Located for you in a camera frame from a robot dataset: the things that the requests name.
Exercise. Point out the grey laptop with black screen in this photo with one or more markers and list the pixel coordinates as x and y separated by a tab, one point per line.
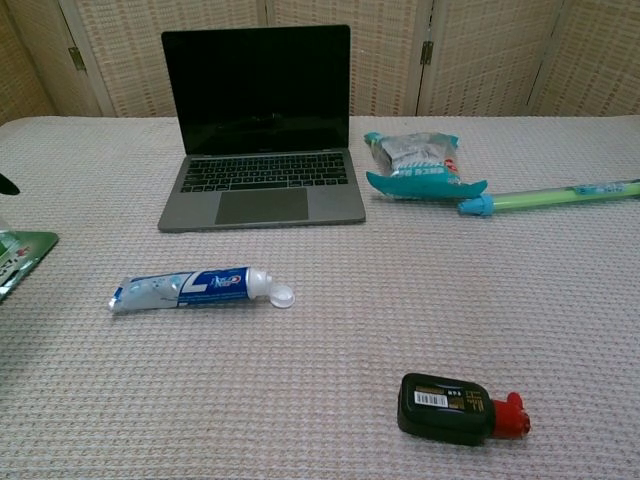
260	100

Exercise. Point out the black bottle with red cap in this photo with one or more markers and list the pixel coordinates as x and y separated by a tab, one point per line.
440	410

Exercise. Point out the pale pink woven tablecloth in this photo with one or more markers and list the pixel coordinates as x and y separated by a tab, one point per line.
320	340

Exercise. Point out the teal plastic snack bag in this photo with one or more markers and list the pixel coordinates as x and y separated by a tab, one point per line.
425	180

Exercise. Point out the brass screen hinge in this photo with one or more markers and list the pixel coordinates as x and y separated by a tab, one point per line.
74	58
426	52

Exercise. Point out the beige woven folding screen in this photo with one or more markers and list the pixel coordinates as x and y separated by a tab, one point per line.
125	60

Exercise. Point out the blue white toothpaste tube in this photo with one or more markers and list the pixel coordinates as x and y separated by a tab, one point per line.
200	287

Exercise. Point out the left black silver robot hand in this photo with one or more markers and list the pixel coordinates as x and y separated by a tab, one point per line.
9	186

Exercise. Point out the green blue toothbrush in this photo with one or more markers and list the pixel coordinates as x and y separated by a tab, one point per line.
550	197

